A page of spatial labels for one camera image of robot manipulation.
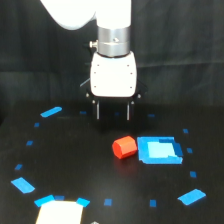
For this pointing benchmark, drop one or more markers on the blue tape strip bottom left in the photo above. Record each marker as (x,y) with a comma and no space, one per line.
(41,201)

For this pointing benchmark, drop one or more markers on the large blue tape left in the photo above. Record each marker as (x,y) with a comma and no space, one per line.
(22,185)

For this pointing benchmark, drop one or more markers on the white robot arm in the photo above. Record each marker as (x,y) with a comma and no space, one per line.
(113,20)

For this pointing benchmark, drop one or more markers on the large blue tape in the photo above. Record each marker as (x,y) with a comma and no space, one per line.
(22,185)
(192,197)

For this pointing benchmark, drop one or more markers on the blue tape strip by paper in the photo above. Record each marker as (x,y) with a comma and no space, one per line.
(83,202)

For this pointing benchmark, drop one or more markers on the red hexagonal block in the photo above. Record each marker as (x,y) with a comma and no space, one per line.
(124,147)

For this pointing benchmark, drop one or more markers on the large blue tape right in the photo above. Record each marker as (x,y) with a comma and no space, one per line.
(192,197)

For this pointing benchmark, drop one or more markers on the blue tape square target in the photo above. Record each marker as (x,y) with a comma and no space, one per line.
(159,150)

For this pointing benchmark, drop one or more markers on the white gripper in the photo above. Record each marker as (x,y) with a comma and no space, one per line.
(114,78)

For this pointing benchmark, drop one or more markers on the white paper sheet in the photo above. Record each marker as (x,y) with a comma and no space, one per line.
(60,212)

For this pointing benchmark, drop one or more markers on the long blue tape top left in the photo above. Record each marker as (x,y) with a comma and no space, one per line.
(51,112)

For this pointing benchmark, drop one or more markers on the black backdrop curtain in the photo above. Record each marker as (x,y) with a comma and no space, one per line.
(178,45)

